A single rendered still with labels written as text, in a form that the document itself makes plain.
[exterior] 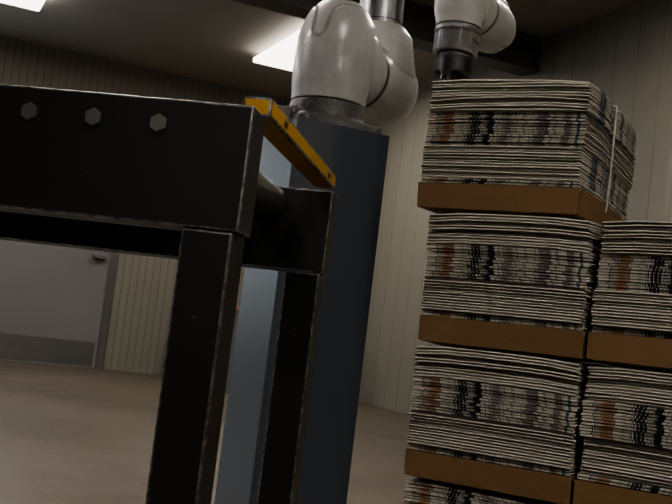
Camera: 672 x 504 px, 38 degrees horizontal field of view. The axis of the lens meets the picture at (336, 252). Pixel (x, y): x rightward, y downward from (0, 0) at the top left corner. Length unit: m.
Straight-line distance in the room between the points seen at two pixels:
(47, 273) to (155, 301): 1.05
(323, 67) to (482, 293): 0.59
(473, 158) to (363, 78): 0.38
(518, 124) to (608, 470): 0.58
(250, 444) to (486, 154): 0.70
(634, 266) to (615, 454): 0.29
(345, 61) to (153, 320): 7.75
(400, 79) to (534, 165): 0.57
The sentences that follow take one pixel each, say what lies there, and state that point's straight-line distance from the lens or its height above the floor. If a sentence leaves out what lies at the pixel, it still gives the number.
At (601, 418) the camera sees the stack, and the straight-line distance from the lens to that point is 1.59.
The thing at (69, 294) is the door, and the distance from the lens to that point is 9.38.
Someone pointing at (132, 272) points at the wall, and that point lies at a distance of 9.54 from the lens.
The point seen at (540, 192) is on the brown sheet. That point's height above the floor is 0.87.
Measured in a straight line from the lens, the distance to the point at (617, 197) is 1.92.
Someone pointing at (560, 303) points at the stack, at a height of 0.69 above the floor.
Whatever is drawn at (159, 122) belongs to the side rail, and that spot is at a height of 0.77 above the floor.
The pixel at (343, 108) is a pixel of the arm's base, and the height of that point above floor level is 1.04.
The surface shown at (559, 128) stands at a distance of 1.68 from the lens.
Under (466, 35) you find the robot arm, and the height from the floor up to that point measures 1.20.
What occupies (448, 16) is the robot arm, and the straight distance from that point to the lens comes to 1.96.
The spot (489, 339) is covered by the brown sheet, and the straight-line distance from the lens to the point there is 1.65.
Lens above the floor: 0.60
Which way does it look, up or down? 5 degrees up
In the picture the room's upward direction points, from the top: 7 degrees clockwise
